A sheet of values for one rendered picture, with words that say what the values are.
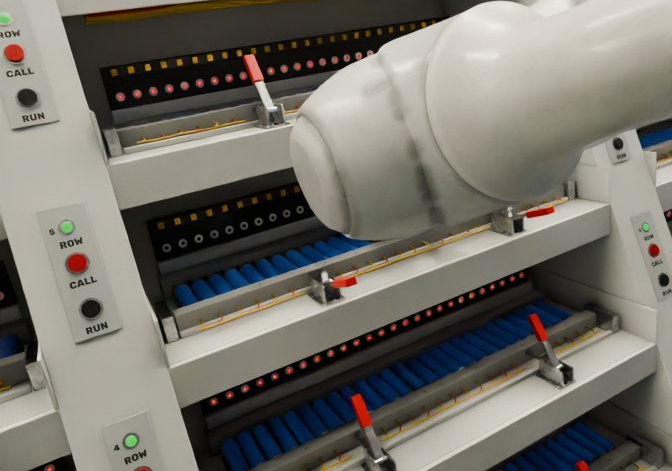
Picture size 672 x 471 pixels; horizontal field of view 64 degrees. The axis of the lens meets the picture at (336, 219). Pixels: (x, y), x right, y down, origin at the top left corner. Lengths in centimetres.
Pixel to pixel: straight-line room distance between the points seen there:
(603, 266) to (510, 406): 26
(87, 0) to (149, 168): 18
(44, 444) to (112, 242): 18
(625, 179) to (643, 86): 63
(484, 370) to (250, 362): 33
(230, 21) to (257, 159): 32
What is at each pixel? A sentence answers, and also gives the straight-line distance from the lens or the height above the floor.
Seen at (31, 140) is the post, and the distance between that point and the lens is 57.
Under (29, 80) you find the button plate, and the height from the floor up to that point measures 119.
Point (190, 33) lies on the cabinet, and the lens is 83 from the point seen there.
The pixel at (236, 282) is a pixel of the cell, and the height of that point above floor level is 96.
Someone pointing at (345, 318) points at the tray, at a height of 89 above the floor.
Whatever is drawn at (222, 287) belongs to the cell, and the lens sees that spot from 64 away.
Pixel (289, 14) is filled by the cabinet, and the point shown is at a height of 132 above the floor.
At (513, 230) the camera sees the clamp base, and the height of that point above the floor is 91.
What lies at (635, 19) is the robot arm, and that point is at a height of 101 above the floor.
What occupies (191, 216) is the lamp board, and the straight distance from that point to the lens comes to 70.
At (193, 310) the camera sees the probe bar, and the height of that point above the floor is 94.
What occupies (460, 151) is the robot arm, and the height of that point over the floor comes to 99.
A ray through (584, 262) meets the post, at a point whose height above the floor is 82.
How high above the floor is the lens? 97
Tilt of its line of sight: 2 degrees up
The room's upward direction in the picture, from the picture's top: 18 degrees counter-clockwise
